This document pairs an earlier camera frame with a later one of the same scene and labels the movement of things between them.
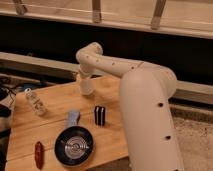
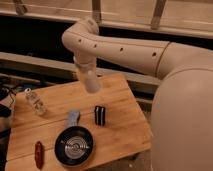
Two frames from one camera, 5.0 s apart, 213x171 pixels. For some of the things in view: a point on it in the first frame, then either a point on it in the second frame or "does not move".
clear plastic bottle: (35, 102) does not move
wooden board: (58, 128) does not move
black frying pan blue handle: (75, 144) does not move
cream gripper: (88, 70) to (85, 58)
